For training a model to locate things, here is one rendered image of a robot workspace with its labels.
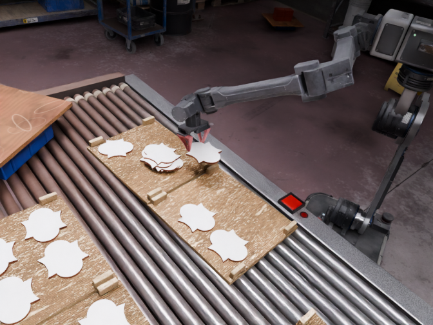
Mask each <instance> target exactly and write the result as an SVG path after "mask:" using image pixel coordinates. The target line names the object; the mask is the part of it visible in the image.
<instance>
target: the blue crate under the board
mask: <svg viewBox="0 0 433 325"><path fill-rule="evenodd" d="M53 137H54V135H53V130H52V125H49V127H47V129H45V130H44V131H43V132H42V133H40V134H39V135H38V136H37V137H36V138H35V139H34V140H33V141H31V142H30V143H29V144H28V145H27V146H25V147H24V148H23V149H22V150H21V151H20V152H19V153H17V154H16V155H15V156H14V157H13V158H11V159H10V160H9V161H8V162H7V163H6V164H5V165H4V166H2V167H1V168H0V179H3V180H7V179H8V178H9V177H10V176H11V175H12V174H14V173H15V172H16V171H17V170H18V169H19V168H20V167H22V165H23V164H24V163H25V162H26V161H28V160H29V159H30V158H31V157H32V156H33V155H34V154H35V153H37V152H38V151H39V150H40V149H41V148H42V147H43V146H44V145H45V144H46V143H47V142H48V141H49V140H51V139H52V138H53Z"/></svg>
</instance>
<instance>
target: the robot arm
mask: <svg viewBox="0 0 433 325"><path fill-rule="evenodd" d="M377 24H378V20H377V19H374V18H371V17H367V16H364V15H360V14H357V15H355V16H354V19H353V22H352V25H351V26H348V27H345V28H342V29H339V30H337V31H335V32H334V41H335V43H336V51H335V53H334V57H333V60H332V61H329V62H326V63H321V64H320V63H319V60H312V61H307V62H303V63H298V64H296V65H295V66H294V70H295V74H292V75H288V76H285V77H279V78H276V79H269V80H265V81H259V82H255V83H249V84H243V85H239V86H220V87H218V86H216V87H212V88H210V87H207V88H202V89H199V90H197V91H196V92H195V93H194V94H193V93H192V94H187V95H185V96H183V99H182V100H181V102H180V103H178V104H177V105H176V106H175V107H174V108H173V109H172V111H171V114H172V116H173V118H174V119H175V120H176V121H178V122H183V121H185V123H184V124H181V125H180V126H178V130H179V131H177V136H178V137H179V139H180V140H181V141H182V142H183V144H184V146H185V147H186V150H187V151H189V152H190V150H191V145H192V141H193V137H192V136H190V135H188V134H191V132H194V133H197V135H198V138H199V141H200V143H204V142H205V140H206V137H207V135H208V133H209V131H210V129H211V127H210V125H209V121H206V120H203V119H201V118H200V112H201V113H202V114H203V113H206V114H211V113H215V112H217V111H218V109H219V108H224V107H225V106H228V105H230V104H235V103H242V102H246V101H254V100H259V99H266V98H270V97H278V96H283V95H301V96H302V101H303V103H304V102H309V101H318V100H321V99H324V98H326V97H327V96H326V93H329V92H332V91H335V90H338V89H340V88H344V87H346V86H350V85H352V84H354V79H353V75H352V64H353V60H355V58H356V57H358V56H360V50H361V51H364V52H365V51H367V49H368V47H369V45H370V41H371V39H372V36H373V34H374V31H375V29H376V26H377ZM330 75H331V76H330ZM203 131H204V136H203V139H202V137H201V132H203ZM185 139H186V141H187V142H188V146H187V144H186V141H185Z"/></svg>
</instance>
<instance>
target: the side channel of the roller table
mask: <svg viewBox="0 0 433 325"><path fill-rule="evenodd" d="M119 83H124V84H125V76H124V75H123V74H122V73H121V72H115V73H112V74H107V75H102V76H98V77H94V78H91V79H86V80H83V81H77V82H74V83H70V84H65V85H62V86H56V87H53V88H49V89H45V90H41V91H37V92H33V93H36V94H41V95H45V96H48V97H53V98H56V99H61V100H63V99H64V98H65V97H71V98H73V96H74V95H75V94H80V95H81V96H82V95H83V93H84V92H90V93H92V91H93V90H94V89H98V90H99V91H101V89H102V88H103V87H107V88H110V86H111V85H113V84H115V85H116V86H118V85H119Z"/></svg>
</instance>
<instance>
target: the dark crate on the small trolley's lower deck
mask: <svg viewBox="0 0 433 325"><path fill-rule="evenodd" d="M130 9H131V28H132V29H134V30H136V31H137V30H143V29H146V28H151V27H154V26H156V25H155V18H156V17H155V16H156V15H155V14H152V13H151V12H149V11H147V10H144V9H142V8H140V7H138V6H136V5H135V6H130ZM116 10H117V11H116V12H117V21H119V22H121V23H123V24H124V25H126V26H127V25H128V20H127V14H125V13H126V12H127V7H124V8H118V9H116Z"/></svg>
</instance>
